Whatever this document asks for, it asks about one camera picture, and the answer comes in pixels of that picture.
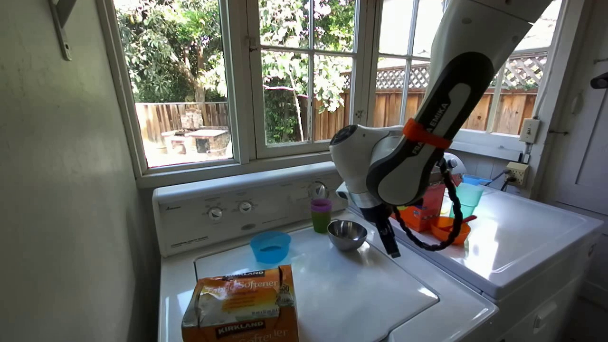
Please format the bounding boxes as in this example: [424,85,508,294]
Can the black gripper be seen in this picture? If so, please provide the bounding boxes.
[360,201,403,259]

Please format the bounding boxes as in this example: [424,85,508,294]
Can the silver metal bowl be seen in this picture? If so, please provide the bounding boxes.
[326,218,371,254]

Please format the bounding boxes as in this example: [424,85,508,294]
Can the orange plastic bowl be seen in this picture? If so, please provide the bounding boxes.
[430,214,478,248]

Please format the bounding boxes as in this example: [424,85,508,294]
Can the stacked purple and green cups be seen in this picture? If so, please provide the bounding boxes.
[308,195,335,235]

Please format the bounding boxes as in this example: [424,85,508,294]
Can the stacked turquoise plastic cups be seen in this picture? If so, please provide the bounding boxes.
[449,180,487,220]

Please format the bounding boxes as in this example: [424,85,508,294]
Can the blue plastic bowl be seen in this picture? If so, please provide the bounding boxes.
[250,229,295,265]

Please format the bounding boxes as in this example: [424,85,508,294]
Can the white washing machine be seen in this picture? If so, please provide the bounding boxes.
[151,159,502,342]

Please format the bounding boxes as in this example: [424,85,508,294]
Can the wooden garden fence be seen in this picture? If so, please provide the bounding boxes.
[136,85,542,144]

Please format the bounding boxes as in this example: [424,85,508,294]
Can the beige plug adapter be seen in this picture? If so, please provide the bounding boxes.
[504,159,535,189]

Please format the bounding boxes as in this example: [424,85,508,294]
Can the white dryer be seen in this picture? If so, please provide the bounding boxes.
[346,157,607,342]

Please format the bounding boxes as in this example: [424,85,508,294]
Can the orange Kirkland dryer sheet box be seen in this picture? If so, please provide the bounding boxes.
[179,263,303,342]

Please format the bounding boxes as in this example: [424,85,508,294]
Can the garden picnic table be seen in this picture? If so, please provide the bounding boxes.
[160,126,232,159]

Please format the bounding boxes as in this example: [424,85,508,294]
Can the white door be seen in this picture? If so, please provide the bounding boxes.
[552,0,608,218]

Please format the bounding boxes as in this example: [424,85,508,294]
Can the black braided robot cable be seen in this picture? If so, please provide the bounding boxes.
[390,155,468,252]

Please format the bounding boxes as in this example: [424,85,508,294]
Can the orange strap on forearm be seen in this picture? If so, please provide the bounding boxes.
[402,115,455,151]

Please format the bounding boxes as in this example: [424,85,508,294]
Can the wall power outlet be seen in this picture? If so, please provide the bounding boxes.
[519,115,544,145]

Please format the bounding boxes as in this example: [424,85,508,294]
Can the white window frame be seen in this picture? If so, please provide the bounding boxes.
[94,0,576,189]

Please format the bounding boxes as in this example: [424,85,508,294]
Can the metal wall bracket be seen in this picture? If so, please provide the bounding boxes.
[48,0,80,64]

